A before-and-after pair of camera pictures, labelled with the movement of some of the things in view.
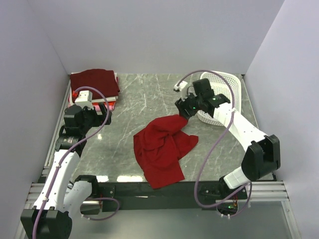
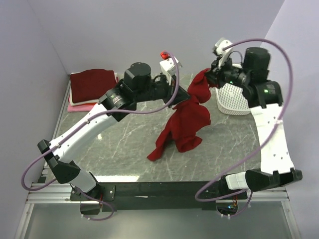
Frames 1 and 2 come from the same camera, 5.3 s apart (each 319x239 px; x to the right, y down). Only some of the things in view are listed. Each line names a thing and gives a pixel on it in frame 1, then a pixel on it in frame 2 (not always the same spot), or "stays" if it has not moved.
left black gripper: (100, 115) -> (172, 92)
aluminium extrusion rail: (262, 191) stays
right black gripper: (186, 107) -> (217, 73)
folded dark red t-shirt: (102, 79) stays
